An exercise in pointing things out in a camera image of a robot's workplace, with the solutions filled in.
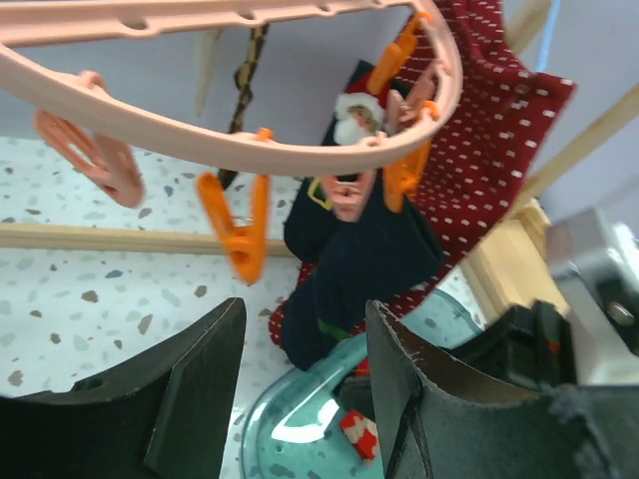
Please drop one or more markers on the brown yellow argyle sock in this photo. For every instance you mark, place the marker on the brown yellow argyle sock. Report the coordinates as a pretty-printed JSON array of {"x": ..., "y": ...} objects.
[{"x": 244, "y": 75}]

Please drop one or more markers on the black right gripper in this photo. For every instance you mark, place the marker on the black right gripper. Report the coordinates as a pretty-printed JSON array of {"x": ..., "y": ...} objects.
[{"x": 529, "y": 347}]

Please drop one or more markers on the pink round clip hanger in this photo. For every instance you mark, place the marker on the pink round clip hanger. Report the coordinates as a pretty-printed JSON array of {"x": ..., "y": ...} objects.
[{"x": 96, "y": 133}]

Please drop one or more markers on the teal transparent plastic basin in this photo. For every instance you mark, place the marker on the teal transparent plastic basin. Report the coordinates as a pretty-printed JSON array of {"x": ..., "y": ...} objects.
[{"x": 292, "y": 431}]

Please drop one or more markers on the orange clothes clip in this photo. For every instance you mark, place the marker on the orange clothes clip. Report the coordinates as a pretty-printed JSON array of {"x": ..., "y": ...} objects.
[
  {"x": 401, "y": 178},
  {"x": 245, "y": 246}
]

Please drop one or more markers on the navy santa sock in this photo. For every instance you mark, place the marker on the navy santa sock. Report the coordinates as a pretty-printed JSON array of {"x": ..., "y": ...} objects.
[{"x": 380, "y": 256}]

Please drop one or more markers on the red polka dot garment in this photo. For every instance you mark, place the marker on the red polka dot garment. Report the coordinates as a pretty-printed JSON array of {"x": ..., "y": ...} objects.
[{"x": 478, "y": 160}]

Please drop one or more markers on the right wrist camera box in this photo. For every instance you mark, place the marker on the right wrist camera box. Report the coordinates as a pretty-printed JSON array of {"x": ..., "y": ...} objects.
[{"x": 594, "y": 264}]

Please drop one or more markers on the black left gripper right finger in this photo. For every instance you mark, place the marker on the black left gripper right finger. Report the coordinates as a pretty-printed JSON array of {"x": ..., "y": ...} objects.
[{"x": 437, "y": 417}]

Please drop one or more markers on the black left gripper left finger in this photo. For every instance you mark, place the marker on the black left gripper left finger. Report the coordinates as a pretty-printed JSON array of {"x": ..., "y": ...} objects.
[{"x": 163, "y": 413}]

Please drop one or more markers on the wooden drying rack frame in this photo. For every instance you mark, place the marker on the wooden drying rack frame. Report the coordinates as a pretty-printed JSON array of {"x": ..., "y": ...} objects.
[{"x": 624, "y": 111}]

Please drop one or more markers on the pink clothes clip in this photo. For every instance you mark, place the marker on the pink clothes clip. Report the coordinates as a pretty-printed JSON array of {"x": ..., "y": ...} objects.
[{"x": 106, "y": 162}]

